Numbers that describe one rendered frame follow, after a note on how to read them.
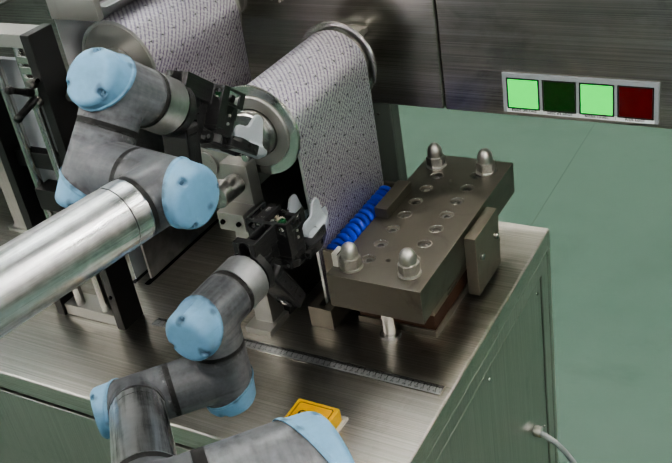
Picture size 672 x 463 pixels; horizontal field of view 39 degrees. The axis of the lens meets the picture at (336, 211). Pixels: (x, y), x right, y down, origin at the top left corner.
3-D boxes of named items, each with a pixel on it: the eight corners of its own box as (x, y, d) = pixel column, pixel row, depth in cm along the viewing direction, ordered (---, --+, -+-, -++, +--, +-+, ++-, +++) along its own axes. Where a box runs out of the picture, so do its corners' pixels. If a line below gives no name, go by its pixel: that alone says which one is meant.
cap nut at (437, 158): (422, 169, 170) (420, 146, 167) (431, 159, 172) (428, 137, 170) (441, 171, 168) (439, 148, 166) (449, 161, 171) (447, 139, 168)
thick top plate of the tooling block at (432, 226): (331, 305, 149) (325, 274, 146) (433, 181, 178) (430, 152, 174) (424, 324, 141) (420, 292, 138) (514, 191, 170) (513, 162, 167)
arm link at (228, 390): (178, 401, 137) (159, 342, 131) (252, 376, 139) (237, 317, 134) (188, 436, 130) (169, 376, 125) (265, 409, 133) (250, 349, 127)
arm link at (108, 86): (51, 106, 111) (72, 37, 111) (113, 128, 120) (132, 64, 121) (99, 119, 107) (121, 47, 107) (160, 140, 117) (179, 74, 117)
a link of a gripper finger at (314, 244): (333, 225, 144) (303, 256, 138) (334, 234, 145) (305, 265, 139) (306, 220, 147) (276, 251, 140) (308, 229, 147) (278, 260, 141)
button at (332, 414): (276, 442, 135) (273, 429, 133) (301, 409, 140) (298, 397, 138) (319, 454, 131) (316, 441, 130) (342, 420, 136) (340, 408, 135)
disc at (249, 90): (211, 150, 149) (219, 70, 139) (213, 148, 149) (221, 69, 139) (291, 189, 145) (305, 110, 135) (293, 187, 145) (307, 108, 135)
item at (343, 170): (317, 259, 152) (298, 157, 142) (381, 186, 168) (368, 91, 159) (320, 259, 151) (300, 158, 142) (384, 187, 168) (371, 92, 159)
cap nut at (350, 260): (335, 271, 146) (331, 247, 144) (346, 258, 149) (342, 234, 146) (356, 275, 144) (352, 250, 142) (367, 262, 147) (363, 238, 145)
